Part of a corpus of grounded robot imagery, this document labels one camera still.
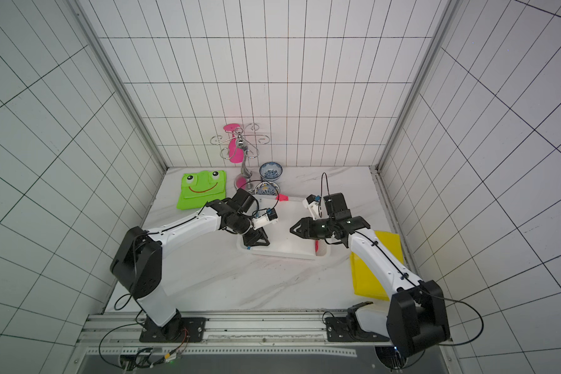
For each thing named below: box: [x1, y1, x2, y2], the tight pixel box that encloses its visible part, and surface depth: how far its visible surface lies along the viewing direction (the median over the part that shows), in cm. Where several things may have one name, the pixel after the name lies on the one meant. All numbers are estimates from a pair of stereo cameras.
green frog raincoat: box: [176, 169, 227, 211], surface depth 112 cm
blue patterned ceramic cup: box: [254, 180, 281, 196], surface depth 109 cm
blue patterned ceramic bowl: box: [258, 161, 283, 183], surface depth 118 cm
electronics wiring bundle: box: [120, 328, 190, 373], surface depth 70 cm
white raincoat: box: [249, 199, 317, 256], surface depth 82 cm
